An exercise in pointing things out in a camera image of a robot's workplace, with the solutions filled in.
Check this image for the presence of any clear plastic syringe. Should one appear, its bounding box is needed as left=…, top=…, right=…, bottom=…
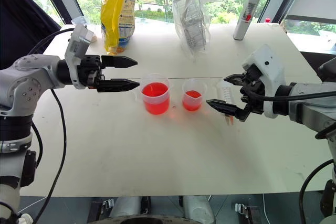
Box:
left=216, top=80, right=237, bottom=126

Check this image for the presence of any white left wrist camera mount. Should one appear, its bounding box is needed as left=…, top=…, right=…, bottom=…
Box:
left=64, top=23, right=95, bottom=90

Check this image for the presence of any metal wire rack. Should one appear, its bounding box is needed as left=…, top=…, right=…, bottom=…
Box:
left=172, top=0, right=207, bottom=53

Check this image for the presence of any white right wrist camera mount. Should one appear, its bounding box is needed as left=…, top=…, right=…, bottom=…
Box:
left=241, top=44, right=286, bottom=119

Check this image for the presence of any large beaker red liquid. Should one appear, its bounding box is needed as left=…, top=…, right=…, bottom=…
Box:
left=134, top=73, right=172, bottom=116

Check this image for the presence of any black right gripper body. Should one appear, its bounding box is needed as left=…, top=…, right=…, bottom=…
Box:
left=239, top=64, right=266, bottom=116

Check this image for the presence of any small clear plastic wrapper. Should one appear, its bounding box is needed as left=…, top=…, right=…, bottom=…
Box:
left=70, top=16, right=89, bottom=26

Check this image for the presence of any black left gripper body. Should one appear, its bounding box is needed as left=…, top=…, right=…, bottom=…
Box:
left=77, top=55, right=106, bottom=89

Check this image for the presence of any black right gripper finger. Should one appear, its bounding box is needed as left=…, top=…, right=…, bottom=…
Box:
left=206, top=99, right=250, bottom=123
left=223, top=73, right=246, bottom=86

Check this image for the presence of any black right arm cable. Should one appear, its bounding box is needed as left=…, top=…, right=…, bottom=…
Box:
left=248, top=87, right=336, bottom=224

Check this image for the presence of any metal buckle clasp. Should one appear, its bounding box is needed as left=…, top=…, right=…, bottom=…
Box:
left=234, top=202, right=250, bottom=220
left=100, top=198, right=115, bottom=215

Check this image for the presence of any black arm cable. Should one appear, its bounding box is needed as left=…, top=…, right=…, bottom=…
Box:
left=26, top=27, right=76, bottom=224
left=248, top=87, right=336, bottom=224

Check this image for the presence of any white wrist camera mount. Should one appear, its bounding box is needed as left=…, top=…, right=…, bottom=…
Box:
left=241, top=44, right=286, bottom=119
left=64, top=23, right=95, bottom=90

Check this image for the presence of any white cylindrical tube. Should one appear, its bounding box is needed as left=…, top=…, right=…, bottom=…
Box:
left=233, top=0, right=264, bottom=42

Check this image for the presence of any dark blue curtain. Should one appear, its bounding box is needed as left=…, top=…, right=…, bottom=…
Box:
left=0, top=0, right=62, bottom=70

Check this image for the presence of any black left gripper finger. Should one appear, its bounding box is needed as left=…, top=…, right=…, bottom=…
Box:
left=97, top=78, right=141, bottom=93
left=101, top=55, right=139, bottom=69

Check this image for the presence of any small beaker red liquid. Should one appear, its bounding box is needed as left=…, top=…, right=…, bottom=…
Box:
left=181, top=78, right=206, bottom=113

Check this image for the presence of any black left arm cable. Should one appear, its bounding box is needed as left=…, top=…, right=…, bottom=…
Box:
left=26, top=27, right=76, bottom=224

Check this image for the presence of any yellow snack bag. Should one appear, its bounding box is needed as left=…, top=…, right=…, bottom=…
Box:
left=100, top=0, right=138, bottom=56

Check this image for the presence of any white robot leg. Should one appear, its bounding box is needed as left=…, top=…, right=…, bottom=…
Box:
left=108, top=196, right=143, bottom=220
left=183, top=195, right=215, bottom=224

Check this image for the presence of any white plug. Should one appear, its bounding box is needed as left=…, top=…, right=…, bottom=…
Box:
left=17, top=213, right=34, bottom=224

